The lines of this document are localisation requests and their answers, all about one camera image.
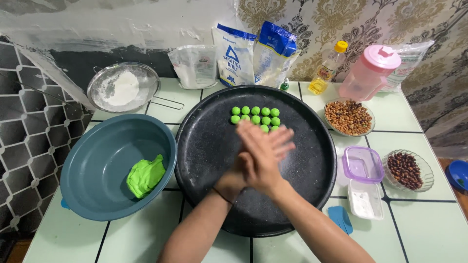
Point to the person's right hand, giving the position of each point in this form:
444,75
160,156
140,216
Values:
263,164

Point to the person's left hand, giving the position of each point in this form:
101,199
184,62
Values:
229,181

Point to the person's left fingers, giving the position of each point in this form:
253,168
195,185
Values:
285,142

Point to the person's right fingers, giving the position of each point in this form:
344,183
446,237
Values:
250,135

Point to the group of green dough balls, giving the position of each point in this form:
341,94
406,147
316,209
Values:
256,115

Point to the black round tray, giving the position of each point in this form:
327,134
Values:
215,146

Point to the small green dropper bottle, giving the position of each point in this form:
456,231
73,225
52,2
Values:
284,85

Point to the black wrist band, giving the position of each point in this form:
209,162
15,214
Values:
222,195

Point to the light brown peanuts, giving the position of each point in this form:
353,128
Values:
347,117

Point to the purple-rimmed container lid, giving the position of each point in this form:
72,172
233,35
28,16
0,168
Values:
362,164

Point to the oil bottle yellow cap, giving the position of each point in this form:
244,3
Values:
325,71

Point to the white flour bag blue top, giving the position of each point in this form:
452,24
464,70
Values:
234,54

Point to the blue flour bag folded top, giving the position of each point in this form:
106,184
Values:
274,54

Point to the glass bowl with light peanuts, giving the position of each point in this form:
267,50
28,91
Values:
369,129

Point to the clear plastic flour bag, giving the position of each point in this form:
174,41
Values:
193,67

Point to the blue plastic dough scraper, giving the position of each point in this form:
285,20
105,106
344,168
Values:
340,218

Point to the clear plastic container with flour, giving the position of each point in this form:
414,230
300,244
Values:
365,201

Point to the pink plastic pitcher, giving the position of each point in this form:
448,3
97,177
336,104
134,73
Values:
365,75

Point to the green dough lump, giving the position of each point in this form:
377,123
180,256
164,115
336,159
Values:
145,176

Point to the dark brown peanuts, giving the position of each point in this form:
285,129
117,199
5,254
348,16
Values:
405,170

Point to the white flour heap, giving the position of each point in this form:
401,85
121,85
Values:
122,89

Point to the glass bowl with dark peanuts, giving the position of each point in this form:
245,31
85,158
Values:
427,175

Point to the blue-grey plastic basin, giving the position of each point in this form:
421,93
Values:
106,164

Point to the clear printed plastic bag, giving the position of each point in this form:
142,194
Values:
411,62

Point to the blue plastic bowl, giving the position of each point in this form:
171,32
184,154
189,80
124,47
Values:
459,174

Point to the small blue plastic piece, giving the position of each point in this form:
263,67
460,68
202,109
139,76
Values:
64,203

